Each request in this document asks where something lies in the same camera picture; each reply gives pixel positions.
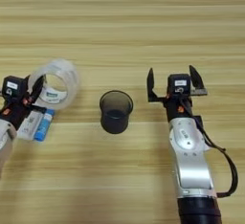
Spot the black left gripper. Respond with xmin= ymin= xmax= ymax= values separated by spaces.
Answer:
xmin=0 ymin=74 xmax=48 ymax=130

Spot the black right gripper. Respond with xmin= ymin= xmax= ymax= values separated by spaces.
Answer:
xmin=145 ymin=64 xmax=209 ymax=123

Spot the clear adhesive tape roll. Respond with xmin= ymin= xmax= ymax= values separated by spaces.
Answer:
xmin=27 ymin=58 xmax=81 ymax=112

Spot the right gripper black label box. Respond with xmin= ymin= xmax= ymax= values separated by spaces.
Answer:
xmin=167 ymin=73 xmax=192 ymax=96

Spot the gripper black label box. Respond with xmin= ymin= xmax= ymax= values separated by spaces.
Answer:
xmin=1 ymin=75 xmax=29 ymax=100
xmin=167 ymin=73 xmax=192 ymax=96

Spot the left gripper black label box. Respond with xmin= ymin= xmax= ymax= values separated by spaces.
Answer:
xmin=1 ymin=75 xmax=29 ymax=100

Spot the white rectangular box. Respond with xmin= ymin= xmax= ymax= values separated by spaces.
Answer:
xmin=15 ymin=109 xmax=44 ymax=142

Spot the blue glue stick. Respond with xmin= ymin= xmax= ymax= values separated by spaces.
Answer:
xmin=33 ymin=108 xmax=56 ymax=143

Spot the black mesh pen cup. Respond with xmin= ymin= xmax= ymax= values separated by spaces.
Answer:
xmin=99 ymin=90 xmax=134 ymax=135

